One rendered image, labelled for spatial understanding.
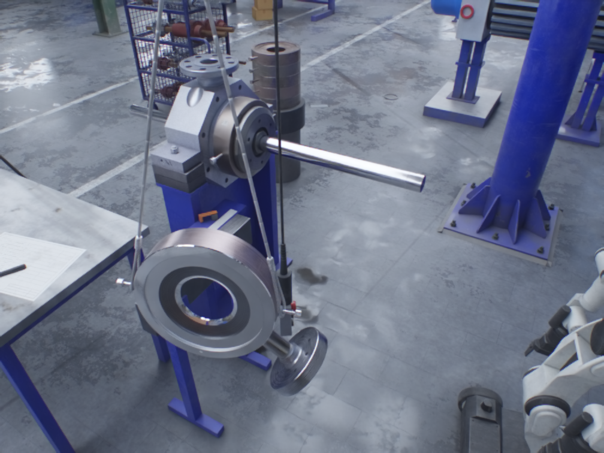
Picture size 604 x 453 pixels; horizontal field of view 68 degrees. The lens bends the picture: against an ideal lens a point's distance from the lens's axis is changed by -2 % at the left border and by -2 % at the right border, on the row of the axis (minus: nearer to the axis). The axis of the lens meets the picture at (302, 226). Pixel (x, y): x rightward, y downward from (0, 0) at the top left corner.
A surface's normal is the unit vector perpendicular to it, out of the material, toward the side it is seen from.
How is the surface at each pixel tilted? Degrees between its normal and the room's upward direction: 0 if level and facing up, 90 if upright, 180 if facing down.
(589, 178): 0
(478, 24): 90
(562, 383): 90
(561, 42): 90
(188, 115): 45
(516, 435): 0
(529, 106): 90
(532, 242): 0
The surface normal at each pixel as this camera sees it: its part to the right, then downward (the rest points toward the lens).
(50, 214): 0.00, -0.80
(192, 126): -0.34, -0.19
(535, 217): -0.80, 0.36
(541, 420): -0.30, 0.57
